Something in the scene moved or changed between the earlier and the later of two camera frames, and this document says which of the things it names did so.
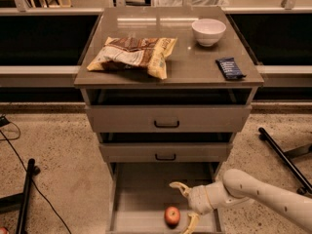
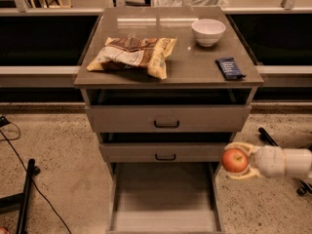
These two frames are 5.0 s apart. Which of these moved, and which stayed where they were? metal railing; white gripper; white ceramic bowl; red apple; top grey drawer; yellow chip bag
Moved: white gripper; red apple
Stayed: white ceramic bowl; metal railing; yellow chip bag; top grey drawer
